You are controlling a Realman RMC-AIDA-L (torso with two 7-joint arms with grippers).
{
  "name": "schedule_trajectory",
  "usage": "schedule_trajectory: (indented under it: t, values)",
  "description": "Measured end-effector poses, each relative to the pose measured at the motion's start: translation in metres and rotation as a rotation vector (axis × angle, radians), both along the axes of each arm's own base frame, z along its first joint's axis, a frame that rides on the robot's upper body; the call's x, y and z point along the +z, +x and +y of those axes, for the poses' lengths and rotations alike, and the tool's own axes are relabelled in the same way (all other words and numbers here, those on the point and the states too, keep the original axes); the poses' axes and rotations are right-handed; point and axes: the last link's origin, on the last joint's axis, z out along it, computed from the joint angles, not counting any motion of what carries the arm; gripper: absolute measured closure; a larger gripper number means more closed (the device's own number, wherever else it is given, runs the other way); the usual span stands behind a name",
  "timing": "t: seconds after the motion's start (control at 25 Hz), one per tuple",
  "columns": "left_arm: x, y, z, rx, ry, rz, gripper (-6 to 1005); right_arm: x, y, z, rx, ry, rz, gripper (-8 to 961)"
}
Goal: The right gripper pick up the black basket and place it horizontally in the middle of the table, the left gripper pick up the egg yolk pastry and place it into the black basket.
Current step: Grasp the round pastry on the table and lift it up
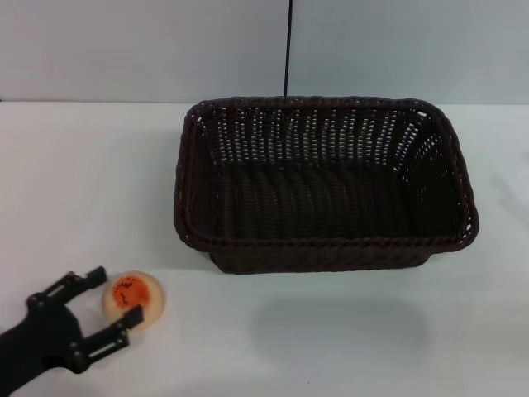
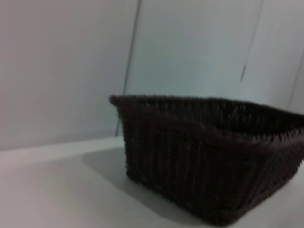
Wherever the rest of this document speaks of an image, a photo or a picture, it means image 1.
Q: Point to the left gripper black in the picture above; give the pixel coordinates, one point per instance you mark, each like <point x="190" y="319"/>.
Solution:
<point x="51" y="331"/>

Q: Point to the black woven wicker basket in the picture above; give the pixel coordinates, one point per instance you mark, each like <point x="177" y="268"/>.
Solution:
<point x="322" y="198"/>

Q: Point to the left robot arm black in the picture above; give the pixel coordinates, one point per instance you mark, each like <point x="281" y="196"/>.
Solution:
<point x="16" y="357"/>

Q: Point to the round bun with orange top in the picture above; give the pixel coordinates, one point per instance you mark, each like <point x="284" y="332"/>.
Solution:
<point x="132" y="289"/>

